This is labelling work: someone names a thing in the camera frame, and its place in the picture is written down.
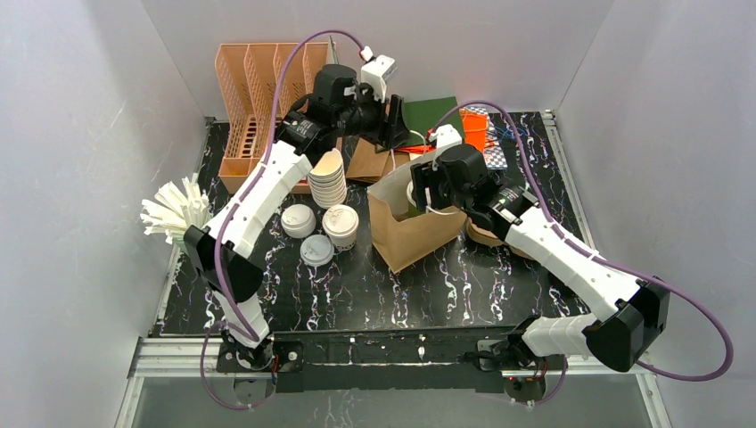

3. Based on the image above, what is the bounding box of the green paper cup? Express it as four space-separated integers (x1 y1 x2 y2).
406 181 426 218

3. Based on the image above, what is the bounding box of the cardboard two-cup carrier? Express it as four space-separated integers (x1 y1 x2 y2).
465 218 507 248

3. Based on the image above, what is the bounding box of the stack of paper cups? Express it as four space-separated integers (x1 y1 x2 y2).
308 149 348 209

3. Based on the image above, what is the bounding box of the tan paper bag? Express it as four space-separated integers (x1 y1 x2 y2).
367 151 467 274

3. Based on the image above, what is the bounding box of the single white lid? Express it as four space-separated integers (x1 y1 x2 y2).
322 204 359 236

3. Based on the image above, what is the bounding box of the single paper cup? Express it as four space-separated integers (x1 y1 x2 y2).
322 204 359 251

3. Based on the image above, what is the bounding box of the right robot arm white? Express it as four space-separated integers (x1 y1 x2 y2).
410 144 670 372

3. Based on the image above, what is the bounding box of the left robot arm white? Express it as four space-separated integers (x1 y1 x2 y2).
184 55 410 366

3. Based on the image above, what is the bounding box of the dark green paper bag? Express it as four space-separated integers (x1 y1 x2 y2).
401 96 458 136

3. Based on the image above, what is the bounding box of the white folder in organizer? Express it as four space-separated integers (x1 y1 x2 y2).
327 36 341 64

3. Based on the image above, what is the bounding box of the brown kraft paper bag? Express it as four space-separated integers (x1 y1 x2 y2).
346 139 410 184

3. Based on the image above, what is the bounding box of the orange paper bag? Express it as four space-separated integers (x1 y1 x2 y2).
399 107 489 159

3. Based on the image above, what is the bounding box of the pink desk file organizer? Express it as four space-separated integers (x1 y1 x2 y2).
215 42 336 194

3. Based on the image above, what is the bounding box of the stack of white lids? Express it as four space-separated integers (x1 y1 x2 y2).
281 204 316 239

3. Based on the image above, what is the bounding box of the loose white lid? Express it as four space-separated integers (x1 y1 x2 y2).
300 235 334 268

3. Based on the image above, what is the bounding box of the white wrapped straws bundle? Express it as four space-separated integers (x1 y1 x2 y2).
139 173 211 251

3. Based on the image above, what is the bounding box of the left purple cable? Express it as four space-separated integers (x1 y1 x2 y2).
199 29 370 412

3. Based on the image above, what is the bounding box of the purple cable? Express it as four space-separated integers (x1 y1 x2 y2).
428 99 735 408
199 29 370 412

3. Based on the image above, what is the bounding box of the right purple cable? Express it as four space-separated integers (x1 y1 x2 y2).
428 99 735 408

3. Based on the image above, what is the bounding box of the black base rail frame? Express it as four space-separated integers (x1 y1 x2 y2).
127 321 669 428

